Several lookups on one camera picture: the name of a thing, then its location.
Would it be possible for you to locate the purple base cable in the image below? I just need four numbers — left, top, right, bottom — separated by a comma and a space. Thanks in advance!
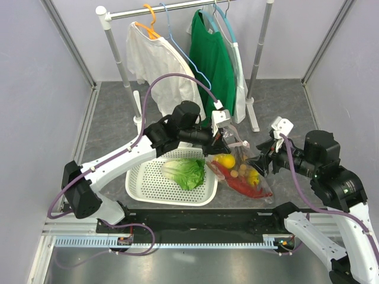
265, 233, 307, 257
54, 222, 156, 269

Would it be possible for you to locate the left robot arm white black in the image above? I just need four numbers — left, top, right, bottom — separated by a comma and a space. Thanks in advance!
62, 101, 232, 233

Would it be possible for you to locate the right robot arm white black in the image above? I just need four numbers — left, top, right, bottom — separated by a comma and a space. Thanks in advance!
248, 130, 378, 283

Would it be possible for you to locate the teal clothes hanger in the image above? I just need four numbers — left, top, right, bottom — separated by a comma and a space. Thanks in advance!
201, 4, 237, 46

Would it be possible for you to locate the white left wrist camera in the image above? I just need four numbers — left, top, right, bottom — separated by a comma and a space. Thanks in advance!
211, 100, 232, 136

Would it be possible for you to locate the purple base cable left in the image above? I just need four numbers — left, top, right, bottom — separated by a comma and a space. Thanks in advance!
54, 222, 156, 269

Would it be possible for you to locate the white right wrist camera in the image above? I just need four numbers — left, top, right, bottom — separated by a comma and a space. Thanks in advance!
271, 116, 294, 153

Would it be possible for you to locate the grey white clothes rack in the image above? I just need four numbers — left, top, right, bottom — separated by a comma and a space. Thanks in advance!
95, 0, 274, 133

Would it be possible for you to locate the clear pink zip bag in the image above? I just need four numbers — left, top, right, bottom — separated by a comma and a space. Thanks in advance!
206, 125, 274, 204

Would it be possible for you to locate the green t-shirt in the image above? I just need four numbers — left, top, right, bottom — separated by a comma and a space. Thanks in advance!
189, 10, 236, 115

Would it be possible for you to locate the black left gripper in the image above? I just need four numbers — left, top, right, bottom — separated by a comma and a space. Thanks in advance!
179, 124, 231, 158

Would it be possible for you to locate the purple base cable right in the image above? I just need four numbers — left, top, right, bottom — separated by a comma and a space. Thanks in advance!
265, 233, 307, 257

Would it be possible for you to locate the brown longan bunch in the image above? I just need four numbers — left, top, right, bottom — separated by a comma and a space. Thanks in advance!
232, 146, 252, 178

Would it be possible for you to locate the white t-shirt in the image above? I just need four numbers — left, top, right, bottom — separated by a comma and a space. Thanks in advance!
126, 22, 206, 120

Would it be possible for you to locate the light blue wire hanger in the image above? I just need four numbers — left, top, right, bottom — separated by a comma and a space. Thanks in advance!
159, 2, 211, 92

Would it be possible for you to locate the white garment on right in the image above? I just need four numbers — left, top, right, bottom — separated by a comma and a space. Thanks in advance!
188, 9, 247, 124

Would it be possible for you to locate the yellow lemon fruit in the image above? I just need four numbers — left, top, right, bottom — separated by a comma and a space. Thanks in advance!
214, 154, 236, 169

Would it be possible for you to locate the orange clothes hanger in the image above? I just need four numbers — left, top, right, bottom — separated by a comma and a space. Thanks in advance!
134, 4, 162, 40

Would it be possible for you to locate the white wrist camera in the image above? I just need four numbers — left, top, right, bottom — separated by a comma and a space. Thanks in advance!
211, 100, 232, 136
271, 116, 294, 153

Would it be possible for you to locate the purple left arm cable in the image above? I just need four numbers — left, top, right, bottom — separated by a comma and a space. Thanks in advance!
47, 73, 223, 220

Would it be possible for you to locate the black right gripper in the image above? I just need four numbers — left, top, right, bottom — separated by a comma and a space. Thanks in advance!
245, 133, 320, 177

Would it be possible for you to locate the red plastic lobster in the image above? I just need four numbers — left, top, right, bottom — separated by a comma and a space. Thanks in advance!
210, 161, 273, 199

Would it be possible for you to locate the green lettuce head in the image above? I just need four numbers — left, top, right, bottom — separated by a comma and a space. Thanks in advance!
161, 158, 205, 191

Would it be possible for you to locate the white perforated plastic basket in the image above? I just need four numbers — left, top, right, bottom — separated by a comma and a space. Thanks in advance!
125, 147, 218, 206

